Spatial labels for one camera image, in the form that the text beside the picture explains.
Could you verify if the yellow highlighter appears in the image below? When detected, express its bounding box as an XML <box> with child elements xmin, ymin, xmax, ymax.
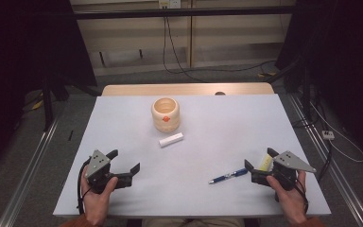
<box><xmin>258</xmin><ymin>153</ymin><xmax>274</xmax><ymax>173</ymax></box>

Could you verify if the black curtain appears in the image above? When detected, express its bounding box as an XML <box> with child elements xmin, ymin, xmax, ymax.
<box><xmin>275</xmin><ymin>0</ymin><xmax>363</xmax><ymax>162</ymax></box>
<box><xmin>0</xmin><ymin>0</ymin><xmax>97</xmax><ymax>181</ymax></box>

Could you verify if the person's right hand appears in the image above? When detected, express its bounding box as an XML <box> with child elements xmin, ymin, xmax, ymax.
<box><xmin>266</xmin><ymin>169</ymin><xmax>310</xmax><ymax>225</ymax></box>

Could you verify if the right hand-held gripper black cable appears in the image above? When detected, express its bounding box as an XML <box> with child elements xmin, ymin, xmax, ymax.
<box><xmin>291</xmin><ymin>176</ymin><xmax>310</xmax><ymax>215</ymax></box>

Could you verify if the cream ribbed pen holder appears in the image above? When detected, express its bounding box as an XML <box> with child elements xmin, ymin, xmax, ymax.
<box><xmin>150</xmin><ymin>96</ymin><xmax>182</xmax><ymax>133</ymax></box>

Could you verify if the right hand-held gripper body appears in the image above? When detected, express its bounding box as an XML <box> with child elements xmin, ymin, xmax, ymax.
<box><xmin>251</xmin><ymin>150</ymin><xmax>318</xmax><ymax>192</ymax></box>

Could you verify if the left hand-held gripper black cable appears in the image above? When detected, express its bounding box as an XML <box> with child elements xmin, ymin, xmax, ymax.
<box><xmin>76</xmin><ymin>159</ymin><xmax>93</xmax><ymax>216</ymax></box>

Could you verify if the person's left hand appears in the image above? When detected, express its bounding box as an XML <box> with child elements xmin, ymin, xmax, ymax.
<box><xmin>80</xmin><ymin>168</ymin><xmax>119</xmax><ymax>227</ymax></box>

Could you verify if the wooden table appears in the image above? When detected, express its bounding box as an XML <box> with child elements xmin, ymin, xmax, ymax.
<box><xmin>101</xmin><ymin>82</ymin><xmax>275</xmax><ymax>96</ymax></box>

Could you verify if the blue pen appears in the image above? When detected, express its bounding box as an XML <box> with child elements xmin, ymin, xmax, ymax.
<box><xmin>208</xmin><ymin>167</ymin><xmax>250</xmax><ymax>184</ymax></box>

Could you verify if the black floor cable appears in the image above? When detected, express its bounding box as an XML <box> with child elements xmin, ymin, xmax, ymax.
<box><xmin>316</xmin><ymin>140</ymin><xmax>334</xmax><ymax>183</ymax></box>

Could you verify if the black wall cable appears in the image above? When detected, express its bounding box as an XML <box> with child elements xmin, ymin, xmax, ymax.
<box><xmin>165</xmin><ymin>17</ymin><xmax>207</xmax><ymax>84</ymax></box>
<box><xmin>162</xmin><ymin>15</ymin><xmax>277</xmax><ymax>76</ymax></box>

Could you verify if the hand-held gripper black cable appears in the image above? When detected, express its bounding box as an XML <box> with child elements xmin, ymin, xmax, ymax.
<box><xmin>76</xmin><ymin>159</ymin><xmax>93</xmax><ymax>216</ymax></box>
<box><xmin>291</xmin><ymin>176</ymin><xmax>310</xmax><ymax>215</ymax></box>

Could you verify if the white wall socket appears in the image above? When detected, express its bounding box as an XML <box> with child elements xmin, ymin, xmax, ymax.
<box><xmin>158</xmin><ymin>0</ymin><xmax>182</xmax><ymax>9</ymax></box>

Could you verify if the black metal stand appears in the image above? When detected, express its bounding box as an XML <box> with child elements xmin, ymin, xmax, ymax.
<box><xmin>268</xmin><ymin>56</ymin><xmax>316</xmax><ymax>124</ymax></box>
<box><xmin>41</xmin><ymin>74</ymin><xmax>102</xmax><ymax>132</ymax></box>

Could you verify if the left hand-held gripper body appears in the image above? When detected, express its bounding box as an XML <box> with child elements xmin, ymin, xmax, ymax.
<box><xmin>84</xmin><ymin>148</ymin><xmax>119</xmax><ymax>195</ymax></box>

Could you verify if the black horizontal bar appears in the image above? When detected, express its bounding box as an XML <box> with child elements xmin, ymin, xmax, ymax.
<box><xmin>72</xmin><ymin>5</ymin><xmax>297</xmax><ymax>21</ymax></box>

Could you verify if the white power strip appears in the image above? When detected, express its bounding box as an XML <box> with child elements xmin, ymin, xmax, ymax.
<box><xmin>321</xmin><ymin>130</ymin><xmax>336</xmax><ymax>141</ymax></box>

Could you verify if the white table cover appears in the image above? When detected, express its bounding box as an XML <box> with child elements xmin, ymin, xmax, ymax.
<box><xmin>52</xmin><ymin>94</ymin><xmax>332</xmax><ymax>218</ymax></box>

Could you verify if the white cylindrical tube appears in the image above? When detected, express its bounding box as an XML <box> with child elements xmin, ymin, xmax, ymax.
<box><xmin>158</xmin><ymin>131</ymin><xmax>184</xmax><ymax>148</ymax></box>

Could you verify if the aluminium floor rail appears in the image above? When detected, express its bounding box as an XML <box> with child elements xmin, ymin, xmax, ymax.
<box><xmin>0</xmin><ymin>117</ymin><xmax>61</xmax><ymax>227</ymax></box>
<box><xmin>287</xmin><ymin>94</ymin><xmax>363</xmax><ymax>227</ymax></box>

